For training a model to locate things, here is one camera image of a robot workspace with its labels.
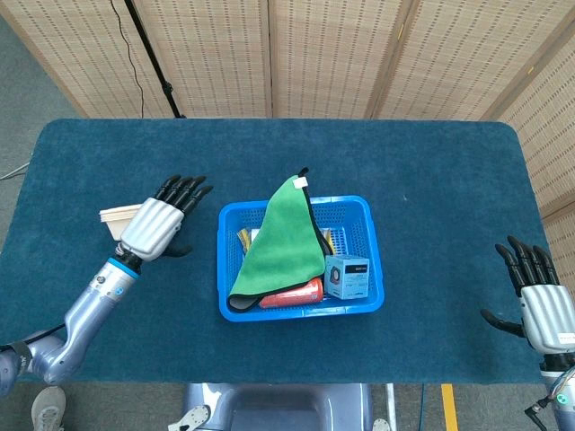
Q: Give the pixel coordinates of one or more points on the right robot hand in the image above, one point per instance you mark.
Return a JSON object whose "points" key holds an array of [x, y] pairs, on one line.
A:
{"points": [[548, 314]]}

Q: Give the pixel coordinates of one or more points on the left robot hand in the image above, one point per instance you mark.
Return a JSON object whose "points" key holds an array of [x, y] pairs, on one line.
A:
{"points": [[150, 229]]}

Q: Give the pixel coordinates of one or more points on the beige plastic lunch box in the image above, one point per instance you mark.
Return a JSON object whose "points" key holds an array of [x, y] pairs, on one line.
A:
{"points": [[117, 220]]}

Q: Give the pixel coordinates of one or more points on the white yellow snack package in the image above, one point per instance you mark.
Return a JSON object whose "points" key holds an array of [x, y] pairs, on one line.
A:
{"points": [[245, 238]]}

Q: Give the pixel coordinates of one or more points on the green cloth black trim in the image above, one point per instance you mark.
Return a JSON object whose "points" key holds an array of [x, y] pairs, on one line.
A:
{"points": [[283, 242]]}

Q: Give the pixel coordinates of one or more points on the red drink can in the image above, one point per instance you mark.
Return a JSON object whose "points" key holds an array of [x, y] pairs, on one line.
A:
{"points": [[296, 296]]}

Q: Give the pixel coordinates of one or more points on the light blue speaker box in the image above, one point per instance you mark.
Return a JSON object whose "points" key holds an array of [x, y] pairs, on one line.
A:
{"points": [[348, 278]]}

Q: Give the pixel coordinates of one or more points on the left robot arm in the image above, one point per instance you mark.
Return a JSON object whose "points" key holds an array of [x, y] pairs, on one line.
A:
{"points": [[85, 310]]}

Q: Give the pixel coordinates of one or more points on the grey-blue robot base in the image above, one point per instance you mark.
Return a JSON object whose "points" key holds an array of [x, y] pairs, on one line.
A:
{"points": [[278, 406]]}

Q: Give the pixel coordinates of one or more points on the white robot base foot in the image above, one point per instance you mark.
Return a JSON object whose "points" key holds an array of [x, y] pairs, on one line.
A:
{"points": [[381, 425], [191, 417]]}

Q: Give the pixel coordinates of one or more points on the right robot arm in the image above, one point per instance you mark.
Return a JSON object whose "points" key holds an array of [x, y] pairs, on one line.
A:
{"points": [[563, 386]]}

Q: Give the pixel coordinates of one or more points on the blue plastic basket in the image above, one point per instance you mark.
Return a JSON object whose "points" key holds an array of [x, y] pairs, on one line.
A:
{"points": [[364, 233]]}

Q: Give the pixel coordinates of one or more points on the black tripod pole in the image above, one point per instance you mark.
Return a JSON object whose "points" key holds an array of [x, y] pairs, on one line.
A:
{"points": [[153, 58]]}

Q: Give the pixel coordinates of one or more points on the white floor pole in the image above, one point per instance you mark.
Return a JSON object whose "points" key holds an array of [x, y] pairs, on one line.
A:
{"points": [[391, 406]]}

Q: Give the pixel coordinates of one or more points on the grey shoe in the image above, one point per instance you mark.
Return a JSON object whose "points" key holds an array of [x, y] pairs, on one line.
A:
{"points": [[47, 408]]}

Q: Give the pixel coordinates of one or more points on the dark blue table mat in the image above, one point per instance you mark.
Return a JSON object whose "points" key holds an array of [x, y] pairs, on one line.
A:
{"points": [[404, 157]]}

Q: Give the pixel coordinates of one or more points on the bamboo folding screen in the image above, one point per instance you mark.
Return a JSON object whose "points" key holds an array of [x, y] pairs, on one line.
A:
{"points": [[337, 54]]}

